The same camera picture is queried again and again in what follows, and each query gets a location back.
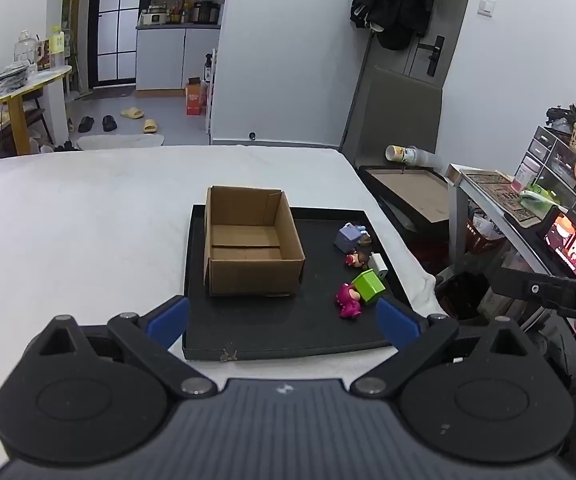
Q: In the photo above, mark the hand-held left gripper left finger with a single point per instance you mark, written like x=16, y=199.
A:
x=168, y=319

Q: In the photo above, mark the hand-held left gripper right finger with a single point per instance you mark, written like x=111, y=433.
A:
x=396, y=321

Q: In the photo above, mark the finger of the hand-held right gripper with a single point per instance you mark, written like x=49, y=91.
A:
x=527, y=287

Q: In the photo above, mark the green hexagonal cup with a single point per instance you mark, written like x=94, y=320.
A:
x=368, y=286

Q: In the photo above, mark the magenta monster toy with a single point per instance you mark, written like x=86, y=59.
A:
x=348, y=300

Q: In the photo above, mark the white charger plug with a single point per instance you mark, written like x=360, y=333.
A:
x=377, y=264

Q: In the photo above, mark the small red brown figurine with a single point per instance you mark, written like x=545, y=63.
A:
x=356, y=259

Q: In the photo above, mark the brown cardboard box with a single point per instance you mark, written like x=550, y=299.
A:
x=253, y=272

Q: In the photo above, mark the black tray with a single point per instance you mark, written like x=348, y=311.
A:
x=288, y=325

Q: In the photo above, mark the red basket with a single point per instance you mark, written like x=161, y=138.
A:
x=485, y=240

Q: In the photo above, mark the green packet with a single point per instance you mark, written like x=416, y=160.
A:
x=540, y=196

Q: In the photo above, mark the grey side table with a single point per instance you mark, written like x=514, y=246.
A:
x=492, y=190

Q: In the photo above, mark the pink lidded jar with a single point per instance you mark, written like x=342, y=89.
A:
x=526, y=172

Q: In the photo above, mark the clear drawer organizer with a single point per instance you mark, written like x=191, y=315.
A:
x=552, y=165

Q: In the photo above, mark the black framed brown board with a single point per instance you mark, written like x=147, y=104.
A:
x=412, y=195

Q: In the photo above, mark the plastic bottle on floor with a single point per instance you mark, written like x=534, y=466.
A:
x=405, y=155

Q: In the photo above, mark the black model figure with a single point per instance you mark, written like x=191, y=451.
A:
x=562, y=115

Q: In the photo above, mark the yellow slipper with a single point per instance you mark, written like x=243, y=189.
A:
x=132, y=113
x=150, y=126

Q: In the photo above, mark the black slipper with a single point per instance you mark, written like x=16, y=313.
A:
x=109, y=123
x=86, y=124

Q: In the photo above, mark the grey leaning panel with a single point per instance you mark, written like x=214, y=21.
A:
x=392, y=115

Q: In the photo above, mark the orange carton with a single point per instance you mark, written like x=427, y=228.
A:
x=195, y=100

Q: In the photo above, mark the black spray bottle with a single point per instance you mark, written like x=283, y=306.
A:
x=209, y=67

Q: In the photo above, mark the white kitchen cabinet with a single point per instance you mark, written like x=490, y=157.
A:
x=168, y=57

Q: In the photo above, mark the yellow edged wooden table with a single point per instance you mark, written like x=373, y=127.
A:
x=18, y=95

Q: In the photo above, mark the grey door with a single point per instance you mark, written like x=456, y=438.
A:
x=447, y=25

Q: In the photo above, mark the yellow bottle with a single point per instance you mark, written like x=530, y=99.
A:
x=57, y=41

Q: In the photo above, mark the white microwave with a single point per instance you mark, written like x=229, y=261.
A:
x=154, y=17

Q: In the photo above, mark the black framed sliding door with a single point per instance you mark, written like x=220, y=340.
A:
x=113, y=20

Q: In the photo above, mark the glass jar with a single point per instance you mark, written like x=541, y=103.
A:
x=25, y=49

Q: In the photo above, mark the black hanging jackets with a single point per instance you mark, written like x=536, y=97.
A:
x=392, y=0

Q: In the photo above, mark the white light switch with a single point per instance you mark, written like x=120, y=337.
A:
x=488, y=6

